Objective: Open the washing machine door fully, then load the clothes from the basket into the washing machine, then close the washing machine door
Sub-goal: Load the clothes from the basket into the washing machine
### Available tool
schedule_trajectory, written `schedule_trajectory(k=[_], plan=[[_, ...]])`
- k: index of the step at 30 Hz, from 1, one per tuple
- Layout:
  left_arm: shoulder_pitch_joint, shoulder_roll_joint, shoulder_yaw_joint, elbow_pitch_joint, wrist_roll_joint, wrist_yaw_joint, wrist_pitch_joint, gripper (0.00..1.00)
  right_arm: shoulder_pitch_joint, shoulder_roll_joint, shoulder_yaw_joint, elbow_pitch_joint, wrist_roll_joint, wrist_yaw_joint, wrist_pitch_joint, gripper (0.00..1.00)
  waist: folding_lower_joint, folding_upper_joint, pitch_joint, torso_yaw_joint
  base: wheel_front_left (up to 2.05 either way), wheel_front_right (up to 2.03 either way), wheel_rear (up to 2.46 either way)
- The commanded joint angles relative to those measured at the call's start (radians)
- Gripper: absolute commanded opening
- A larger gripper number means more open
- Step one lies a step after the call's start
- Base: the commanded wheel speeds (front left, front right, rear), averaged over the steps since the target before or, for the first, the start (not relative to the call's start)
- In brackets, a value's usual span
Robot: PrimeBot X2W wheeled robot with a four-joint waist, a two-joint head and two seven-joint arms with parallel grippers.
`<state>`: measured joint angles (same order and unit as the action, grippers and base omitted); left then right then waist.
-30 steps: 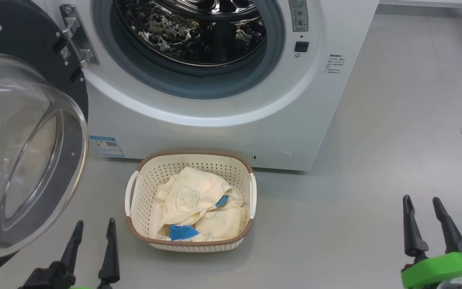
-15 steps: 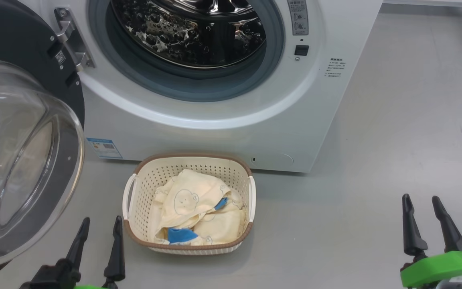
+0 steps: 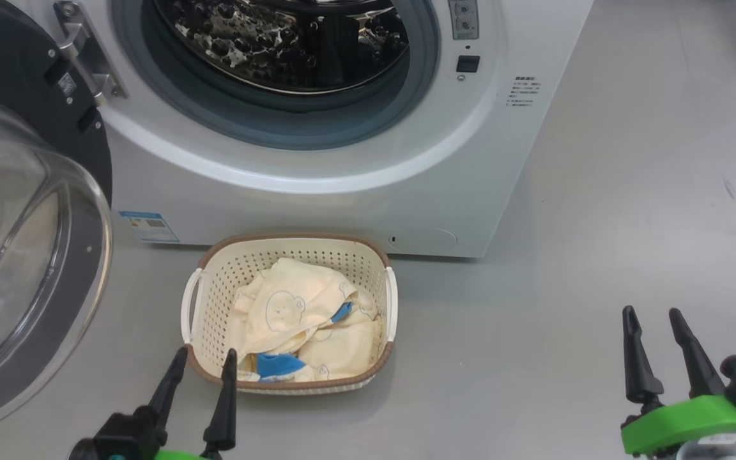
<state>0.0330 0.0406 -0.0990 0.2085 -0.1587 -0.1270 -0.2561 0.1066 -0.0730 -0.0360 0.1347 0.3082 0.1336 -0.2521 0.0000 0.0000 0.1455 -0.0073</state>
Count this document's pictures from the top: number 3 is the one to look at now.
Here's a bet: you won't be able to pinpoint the printed warning text label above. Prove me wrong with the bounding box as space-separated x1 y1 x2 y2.
505 75 542 108

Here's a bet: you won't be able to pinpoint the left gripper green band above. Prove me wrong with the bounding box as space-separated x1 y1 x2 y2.
148 346 238 460

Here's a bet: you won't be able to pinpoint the stainless steel washer drum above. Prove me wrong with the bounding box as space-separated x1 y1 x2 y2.
154 0 410 95

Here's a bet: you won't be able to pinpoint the cream perforated basket brown rim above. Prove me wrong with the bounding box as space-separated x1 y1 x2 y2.
180 233 399 395

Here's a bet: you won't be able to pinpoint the grey rubber door gasket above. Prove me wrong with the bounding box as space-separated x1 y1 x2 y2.
111 0 442 151

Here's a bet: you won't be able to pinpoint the black round glass washer door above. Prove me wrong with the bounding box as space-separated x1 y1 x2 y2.
0 0 114 448

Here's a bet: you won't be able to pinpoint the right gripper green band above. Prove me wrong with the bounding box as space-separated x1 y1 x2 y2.
620 305 736 460

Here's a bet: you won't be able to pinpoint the cream bear-print garment blue cuffs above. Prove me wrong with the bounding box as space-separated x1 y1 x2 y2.
226 257 383 383

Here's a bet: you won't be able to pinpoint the blue energy label sticker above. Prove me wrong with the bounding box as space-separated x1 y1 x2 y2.
119 211 180 243

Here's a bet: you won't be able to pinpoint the white front-load washing machine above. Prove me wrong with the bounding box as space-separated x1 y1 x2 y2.
7 0 595 259

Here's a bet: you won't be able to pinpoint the silver washer door hinge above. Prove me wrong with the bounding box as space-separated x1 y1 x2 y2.
54 0 129 106

